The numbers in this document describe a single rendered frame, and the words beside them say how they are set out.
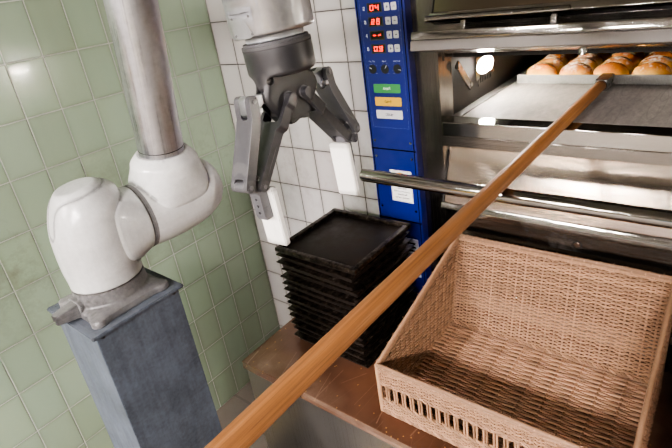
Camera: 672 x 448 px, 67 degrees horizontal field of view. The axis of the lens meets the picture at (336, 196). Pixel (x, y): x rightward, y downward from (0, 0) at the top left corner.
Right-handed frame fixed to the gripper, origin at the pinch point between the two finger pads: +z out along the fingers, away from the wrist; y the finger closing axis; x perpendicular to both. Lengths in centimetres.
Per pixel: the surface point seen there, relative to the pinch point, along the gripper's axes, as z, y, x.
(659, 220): 20, -45, 30
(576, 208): 20, -45, 18
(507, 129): 18, -83, -8
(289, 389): 14.0, 14.5, 4.5
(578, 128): 18, -84, 8
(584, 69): 14, -130, -1
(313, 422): 85, -27, -47
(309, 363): 13.7, 10.7, 4.2
